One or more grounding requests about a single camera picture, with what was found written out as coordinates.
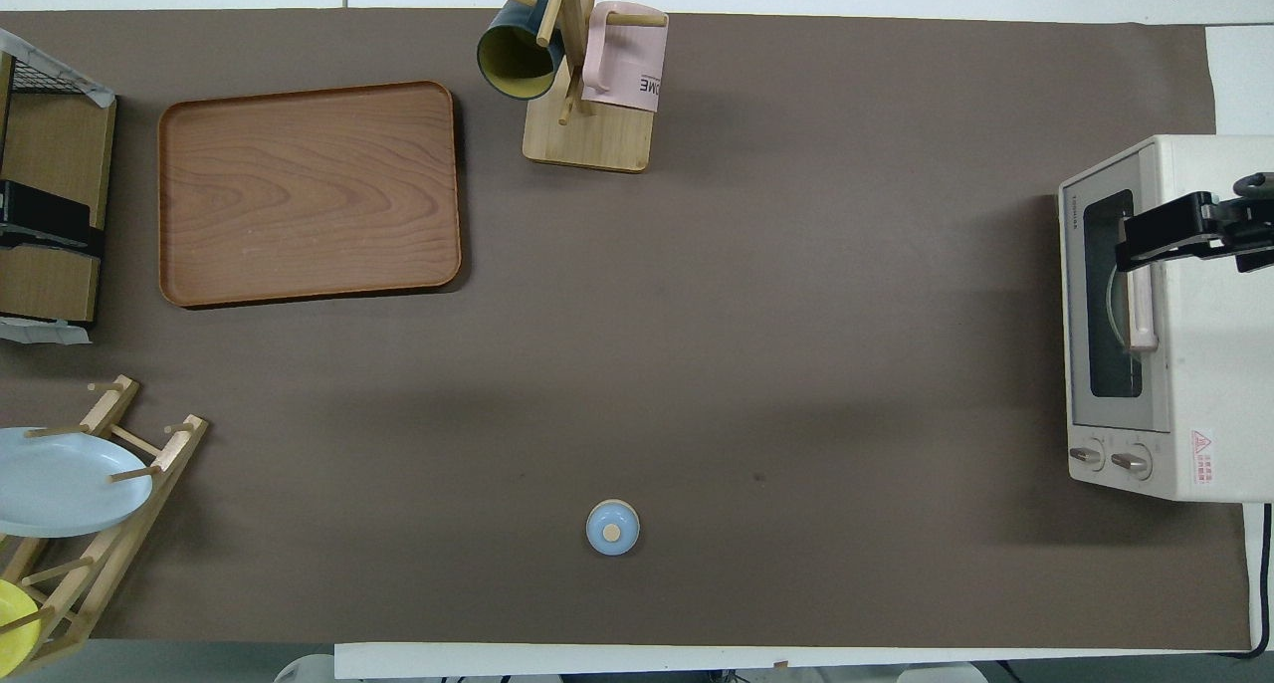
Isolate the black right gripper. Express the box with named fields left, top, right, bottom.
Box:
left=1115, top=171, right=1274, bottom=272

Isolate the cream toaster oven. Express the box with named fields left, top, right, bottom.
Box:
left=1057, top=133, right=1274, bottom=505

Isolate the wooden cabinet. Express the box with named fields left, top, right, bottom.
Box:
left=0, top=54, right=117, bottom=324

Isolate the white paper scrap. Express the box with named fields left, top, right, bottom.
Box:
left=0, top=317, right=93, bottom=347

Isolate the light blue plate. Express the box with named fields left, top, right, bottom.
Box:
left=0, top=427, right=155, bottom=539

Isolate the brown wooden tray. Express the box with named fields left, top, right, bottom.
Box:
left=157, top=81, right=464, bottom=310

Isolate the wooden dish rack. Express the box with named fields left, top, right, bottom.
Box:
left=0, top=374, right=210, bottom=676

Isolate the yellow plate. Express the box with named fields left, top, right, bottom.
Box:
left=0, top=578, right=43, bottom=669

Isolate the brown table mat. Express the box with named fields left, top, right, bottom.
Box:
left=0, top=8, right=1253, bottom=654

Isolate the dark green mug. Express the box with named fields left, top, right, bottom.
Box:
left=476, top=0, right=566, bottom=102

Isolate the white round object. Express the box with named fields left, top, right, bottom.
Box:
left=274, top=653, right=336, bottom=683

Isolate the wooden mug tree stand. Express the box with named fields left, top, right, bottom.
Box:
left=476, top=0, right=669, bottom=174

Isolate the pink mug with print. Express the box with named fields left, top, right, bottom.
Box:
left=580, top=1, right=670, bottom=114

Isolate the small blue lid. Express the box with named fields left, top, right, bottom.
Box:
left=585, top=499, right=641, bottom=557

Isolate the black wire mesh basket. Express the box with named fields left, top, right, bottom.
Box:
left=0, top=28, right=115, bottom=107

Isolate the black oven power cable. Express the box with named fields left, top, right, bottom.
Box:
left=1219, top=502, right=1274, bottom=659

